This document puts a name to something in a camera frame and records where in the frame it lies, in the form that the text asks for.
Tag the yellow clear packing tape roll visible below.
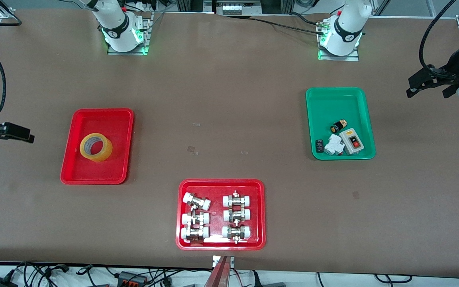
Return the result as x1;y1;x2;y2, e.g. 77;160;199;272
79;133;114;163

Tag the plain red plastic tray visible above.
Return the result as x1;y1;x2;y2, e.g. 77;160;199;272
60;108;135;185

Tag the green plastic tray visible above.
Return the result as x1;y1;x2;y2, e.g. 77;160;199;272
306;87;376;161

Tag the red tray holding fittings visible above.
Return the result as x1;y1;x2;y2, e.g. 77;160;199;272
176;179;266;251

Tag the black yellow pushbutton component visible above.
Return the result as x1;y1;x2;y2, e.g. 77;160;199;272
330;119;349;134

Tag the white circuit breaker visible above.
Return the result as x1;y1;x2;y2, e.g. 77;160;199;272
324;134;345;156

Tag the metal fitting with white caps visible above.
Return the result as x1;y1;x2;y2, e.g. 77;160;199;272
223;190;252;208
223;208;251;222
183;192;211;210
181;211;210;226
222;224;252;244
180;226;210;242

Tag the white electrical terminal block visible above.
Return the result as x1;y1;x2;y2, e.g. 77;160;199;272
216;0;254;16

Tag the red metal beam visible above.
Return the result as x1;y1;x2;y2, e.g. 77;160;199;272
204;257;230;287

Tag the grey on-off switch box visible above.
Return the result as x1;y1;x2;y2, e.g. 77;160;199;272
339;128;365;155

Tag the black cable on table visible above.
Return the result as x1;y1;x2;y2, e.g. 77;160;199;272
249;12;326;36

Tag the small metal edge bracket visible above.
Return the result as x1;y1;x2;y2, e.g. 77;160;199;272
212;256;235;268

